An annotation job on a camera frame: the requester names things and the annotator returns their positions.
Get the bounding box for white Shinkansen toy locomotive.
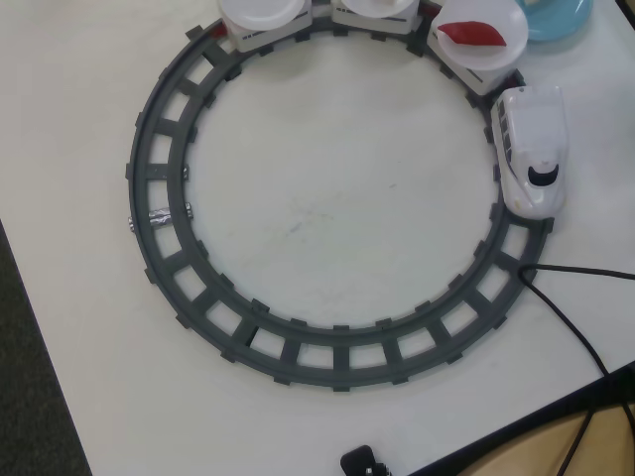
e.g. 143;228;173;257
489;84;569;219

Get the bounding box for red tuna sushi piece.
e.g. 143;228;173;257
439;21;508;50

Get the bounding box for light blue dish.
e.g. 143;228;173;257
515;0;595;44

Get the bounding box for grey circular toy train track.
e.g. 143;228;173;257
123;0;556;394

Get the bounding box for silver foil tape strip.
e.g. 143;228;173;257
147;206;174;229

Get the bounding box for white toy train car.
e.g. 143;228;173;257
330;0;423;37
217;0;317;54
426;19;522;98

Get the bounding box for black plastic device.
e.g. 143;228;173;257
340;444;393;476

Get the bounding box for black cable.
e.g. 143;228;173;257
517;266;635;377

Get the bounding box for dark cable below table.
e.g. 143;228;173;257
558;400;635;476

